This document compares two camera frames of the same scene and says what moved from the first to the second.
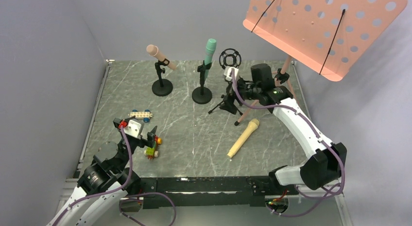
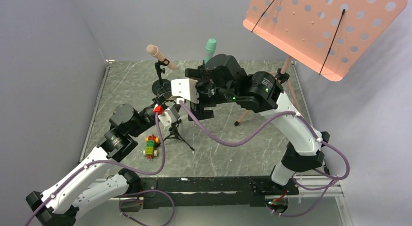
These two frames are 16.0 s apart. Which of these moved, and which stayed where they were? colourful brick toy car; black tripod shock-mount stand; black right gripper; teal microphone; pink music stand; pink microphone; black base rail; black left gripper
Moved: black left gripper; black right gripper; black tripod shock-mount stand
Stayed: colourful brick toy car; teal microphone; pink microphone; black base rail; pink music stand
